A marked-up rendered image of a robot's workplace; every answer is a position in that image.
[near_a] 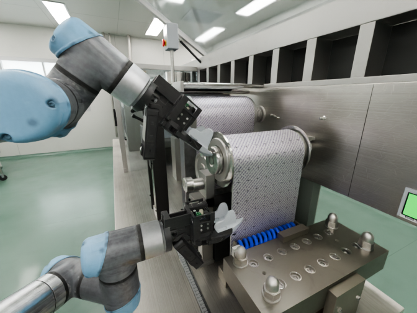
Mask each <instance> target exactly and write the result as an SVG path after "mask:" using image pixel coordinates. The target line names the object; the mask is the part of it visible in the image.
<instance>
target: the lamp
mask: <svg viewBox="0 0 417 313"><path fill-rule="evenodd" d="M403 214H405V215H408V216H410V217H412V218H415V219H417V196H415V195H413V194H409V196H408V200H407V202H406V206H405V209H404V211H403Z"/></svg>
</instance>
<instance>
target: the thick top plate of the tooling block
mask: <svg viewBox="0 0 417 313"><path fill-rule="evenodd" d="M325 221H326V220H323V221H321V222H318V223H315V224H312V225H309V226H307V227H308V228H309V230H308V233H307V234H305V235H302V236H299V237H297V238H294V239H292V240H289V241H287V242H284V243H283V242H282V241H281V240H279V239H278V238H275V239H272V240H270V241H267V242H264V243H262V244H259V245H256V246H254V247H251V248H248V249H246V252H247V257H248V266H247V267H246V268H243V269H240V268H237V267H236V266H235V265H234V264H233V259H234V258H233V256H232V255H230V256H227V257H225V258H223V277H224V279H225V281H226V282H227V284H228V285H229V287H230V289H231V290H232V292H233V294H234V295H235V297H236V298H237V300H238V302H239V303H240V305H241V307H242V308H243V310H244V311H245V313H314V312H316V311H317V310H318V309H321V308H322V307H323V306H325V301H326V297H327V293H328V290H329V289H330V288H332V287H333V286H335V285H337V284H338V283H340V282H342V281H344V280H345V279H347V278H348V277H350V276H352V275H354V274H355V273H358V274H359V275H361V276H362V277H363V278H365V279H368V278H370V277H371V276H373V275H374V274H376V273H377V272H379V271H380V270H382V269H383V268H384V265H385V262H386V259H387V255H388V252H389V250H387V249H385V248H384V247H381V246H380V245H378V244H376V243H375V245H374V251H372V252H368V251H365V250H363V249H361V248H359V247H358V246H357V242H358V240H359V237H361V235H360V234H359V233H357V232H355V231H353V230H351V229H350V228H348V227H346V226H344V225H343V224H340V223H339V224H338V229H337V230H331V229H329V228H327V227H326V226H325ZM268 276H275V277H276V278H277V279H278V280H279V285H280V286H279V287H280V302H279V303H277V304H270V303H268V302H266V301H265V300H264V298H263V297H262V289H263V285H264V283H265V282H266V278H267V277H268Z"/></svg>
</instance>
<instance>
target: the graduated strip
mask: <svg viewBox="0 0 417 313"><path fill-rule="evenodd" d="M175 250H176V249H175ZM176 252H177V255H178V257H179V260H180V262H181V265H182V267H183V269H184V272H185V274H186V276H187V279H188V282H189V284H190V286H191V289H192V291H193V293H194V296H195V299H196V301H197V303H198V305H199V308H200V311H201V313H211V311H210V309H209V307H208V305H207V302H206V300H205V298H204V295H203V294H202V291H201V290H200V287H199V285H198V283H197V280H196V278H195V276H194V274H193V272H192V270H191V267H190V265H189V263H188V261H187V260H186V259H185V258H184V257H183V256H182V255H181V254H180V253H179V252H178V251H177V250H176Z"/></svg>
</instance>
